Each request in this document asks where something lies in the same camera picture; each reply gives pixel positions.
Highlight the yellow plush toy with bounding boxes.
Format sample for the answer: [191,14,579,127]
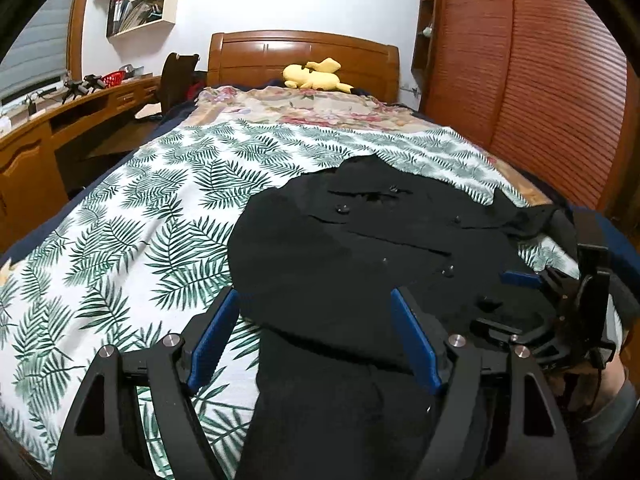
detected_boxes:
[282,58,357,95]

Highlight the black coat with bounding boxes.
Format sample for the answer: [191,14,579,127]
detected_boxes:
[227,154,583,480]

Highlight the wooden bed headboard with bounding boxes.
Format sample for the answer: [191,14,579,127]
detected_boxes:
[207,31,401,106]

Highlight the window with grey blind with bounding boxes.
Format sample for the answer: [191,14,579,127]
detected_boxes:
[0,0,98,107]

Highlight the person's right forearm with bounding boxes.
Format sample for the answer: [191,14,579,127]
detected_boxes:
[575,360,638,480]

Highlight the wooden slatted wardrobe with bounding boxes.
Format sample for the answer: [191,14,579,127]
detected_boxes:
[411,0,640,221]

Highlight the wooden desk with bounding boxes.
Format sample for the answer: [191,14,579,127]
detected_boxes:
[0,74,166,256]

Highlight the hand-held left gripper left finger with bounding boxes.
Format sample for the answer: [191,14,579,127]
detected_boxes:
[51,286,241,480]

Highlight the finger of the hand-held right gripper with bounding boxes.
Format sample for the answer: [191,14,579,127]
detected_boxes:
[499,269,551,293]
[474,316,543,348]

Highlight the black binders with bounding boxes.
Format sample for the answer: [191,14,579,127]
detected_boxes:
[106,0,126,37]

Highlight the floral blanket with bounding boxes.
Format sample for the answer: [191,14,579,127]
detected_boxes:
[194,85,426,133]

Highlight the leaf print blanket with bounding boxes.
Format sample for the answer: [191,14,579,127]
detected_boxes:
[0,119,586,480]

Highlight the dark wooden chair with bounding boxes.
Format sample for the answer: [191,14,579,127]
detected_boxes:
[135,52,201,123]

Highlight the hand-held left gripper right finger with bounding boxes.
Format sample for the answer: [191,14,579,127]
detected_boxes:
[390,286,579,480]

